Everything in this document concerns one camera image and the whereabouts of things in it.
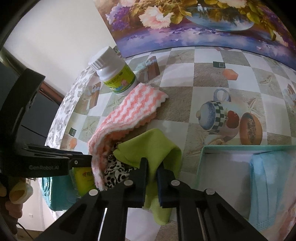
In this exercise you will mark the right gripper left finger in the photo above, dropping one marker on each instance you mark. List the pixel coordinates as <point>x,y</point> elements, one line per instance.
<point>135,193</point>

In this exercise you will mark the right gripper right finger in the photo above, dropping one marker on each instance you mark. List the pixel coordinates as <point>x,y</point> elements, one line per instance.
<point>166,191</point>

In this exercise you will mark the black white spotted cloth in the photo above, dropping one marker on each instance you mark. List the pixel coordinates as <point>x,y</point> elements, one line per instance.
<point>116,171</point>

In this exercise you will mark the lime green cloth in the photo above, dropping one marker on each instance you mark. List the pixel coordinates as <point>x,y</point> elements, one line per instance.
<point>156,148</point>

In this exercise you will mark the teal square box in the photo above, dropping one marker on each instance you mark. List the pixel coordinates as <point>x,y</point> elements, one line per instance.
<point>58,192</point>

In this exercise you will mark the green tissue pack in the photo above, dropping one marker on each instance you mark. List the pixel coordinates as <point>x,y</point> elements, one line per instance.
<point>83,179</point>

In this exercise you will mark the pink white zigzag cloth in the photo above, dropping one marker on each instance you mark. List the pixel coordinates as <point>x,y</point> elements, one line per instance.
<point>138,108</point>

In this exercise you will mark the light blue face mask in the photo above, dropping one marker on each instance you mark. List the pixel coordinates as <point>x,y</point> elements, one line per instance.
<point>269,173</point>

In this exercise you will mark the grey floral tablecloth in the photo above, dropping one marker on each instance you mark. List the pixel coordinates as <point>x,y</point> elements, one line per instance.
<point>66,108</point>

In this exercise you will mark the teal rimmed white tray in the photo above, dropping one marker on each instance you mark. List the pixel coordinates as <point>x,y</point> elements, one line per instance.
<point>226,170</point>

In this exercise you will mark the checkered patterned tablecloth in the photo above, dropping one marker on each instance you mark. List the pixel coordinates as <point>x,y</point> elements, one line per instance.
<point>257,85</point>

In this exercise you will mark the white pill bottle green label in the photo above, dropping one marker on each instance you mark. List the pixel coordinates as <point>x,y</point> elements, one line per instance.
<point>113,71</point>

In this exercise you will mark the floral canvas painting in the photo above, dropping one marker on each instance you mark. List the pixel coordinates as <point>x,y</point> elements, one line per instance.
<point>143,26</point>

